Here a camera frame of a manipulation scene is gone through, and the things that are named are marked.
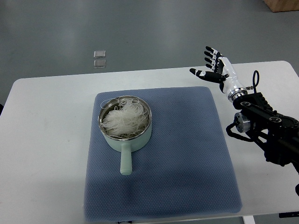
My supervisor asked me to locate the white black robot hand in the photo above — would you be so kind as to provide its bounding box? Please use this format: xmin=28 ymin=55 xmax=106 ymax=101
xmin=190 ymin=46 xmax=247 ymax=102

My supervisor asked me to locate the white vermicelli bundle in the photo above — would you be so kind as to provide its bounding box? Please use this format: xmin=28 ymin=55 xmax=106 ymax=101
xmin=99 ymin=96 xmax=151 ymax=139

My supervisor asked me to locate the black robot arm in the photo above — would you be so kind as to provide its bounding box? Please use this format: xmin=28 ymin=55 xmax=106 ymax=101
xmin=226 ymin=92 xmax=299 ymax=171

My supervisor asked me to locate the mint green steel pot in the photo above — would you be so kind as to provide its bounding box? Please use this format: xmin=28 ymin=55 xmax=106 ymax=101
xmin=100 ymin=100 xmax=152 ymax=175

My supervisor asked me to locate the wooden box corner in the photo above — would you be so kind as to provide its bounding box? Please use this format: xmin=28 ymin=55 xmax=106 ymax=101
xmin=263 ymin=0 xmax=299 ymax=13

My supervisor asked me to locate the blue grey table mat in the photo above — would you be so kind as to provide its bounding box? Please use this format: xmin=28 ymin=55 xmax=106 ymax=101
xmin=84 ymin=86 xmax=242 ymax=222

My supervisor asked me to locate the upper metal floor plate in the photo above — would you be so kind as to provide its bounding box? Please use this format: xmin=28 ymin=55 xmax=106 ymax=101
xmin=93 ymin=50 xmax=106 ymax=58

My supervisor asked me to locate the metal floor plate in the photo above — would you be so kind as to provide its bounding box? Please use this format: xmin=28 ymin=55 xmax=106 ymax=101
xmin=93 ymin=59 xmax=106 ymax=68
xmin=93 ymin=50 xmax=106 ymax=58

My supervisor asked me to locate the lower metal floor plate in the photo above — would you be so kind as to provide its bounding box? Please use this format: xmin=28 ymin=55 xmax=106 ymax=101
xmin=93 ymin=59 xmax=106 ymax=68

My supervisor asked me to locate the black looped cable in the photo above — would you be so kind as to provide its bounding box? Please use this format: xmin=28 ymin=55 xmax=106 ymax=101
xmin=246 ymin=70 xmax=260 ymax=94

